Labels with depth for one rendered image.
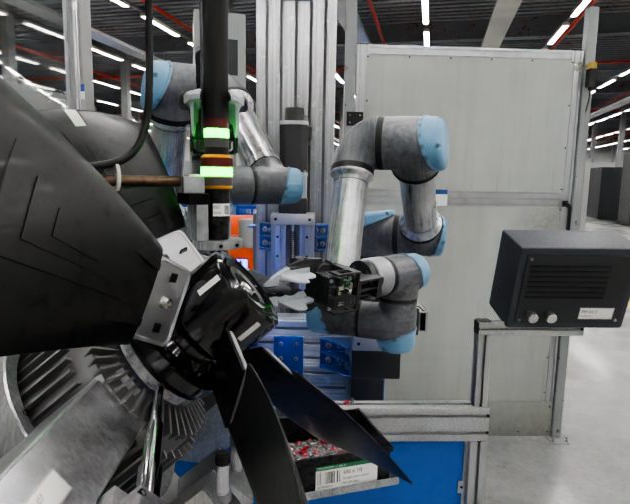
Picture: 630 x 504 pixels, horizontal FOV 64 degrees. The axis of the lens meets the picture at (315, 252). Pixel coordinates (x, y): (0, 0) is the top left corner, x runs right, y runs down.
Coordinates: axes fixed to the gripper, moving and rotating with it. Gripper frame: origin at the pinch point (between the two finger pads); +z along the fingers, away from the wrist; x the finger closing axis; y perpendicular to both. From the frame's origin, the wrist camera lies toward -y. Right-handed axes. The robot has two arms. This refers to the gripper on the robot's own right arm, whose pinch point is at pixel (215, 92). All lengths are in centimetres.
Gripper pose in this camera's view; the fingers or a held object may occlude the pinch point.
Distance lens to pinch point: 71.4
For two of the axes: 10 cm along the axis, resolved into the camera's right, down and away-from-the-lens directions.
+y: -0.1, 9.9, 1.3
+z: 2.2, 1.3, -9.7
